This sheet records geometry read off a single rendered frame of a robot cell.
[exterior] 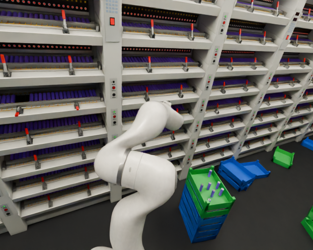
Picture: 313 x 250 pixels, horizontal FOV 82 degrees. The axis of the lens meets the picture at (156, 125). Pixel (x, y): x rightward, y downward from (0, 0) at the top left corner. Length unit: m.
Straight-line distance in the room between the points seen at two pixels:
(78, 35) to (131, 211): 0.79
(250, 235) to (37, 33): 1.91
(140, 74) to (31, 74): 0.55
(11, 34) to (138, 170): 0.79
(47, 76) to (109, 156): 0.66
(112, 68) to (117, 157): 0.66
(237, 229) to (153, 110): 1.48
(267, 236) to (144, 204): 1.51
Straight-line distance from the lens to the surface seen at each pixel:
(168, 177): 0.46
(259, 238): 1.86
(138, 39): 1.07
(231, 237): 1.76
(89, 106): 1.12
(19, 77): 1.06
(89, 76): 1.04
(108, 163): 0.48
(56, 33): 1.00
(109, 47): 1.03
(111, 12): 1.01
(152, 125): 0.48
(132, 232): 0.58
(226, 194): 1.40
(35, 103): 1.14
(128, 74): 1.09
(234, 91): 1.71
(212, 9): 1.30
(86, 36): 1.00
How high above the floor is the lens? 1.42
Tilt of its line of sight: 31 degrees down
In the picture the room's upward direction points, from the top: 7 degrees clockwise
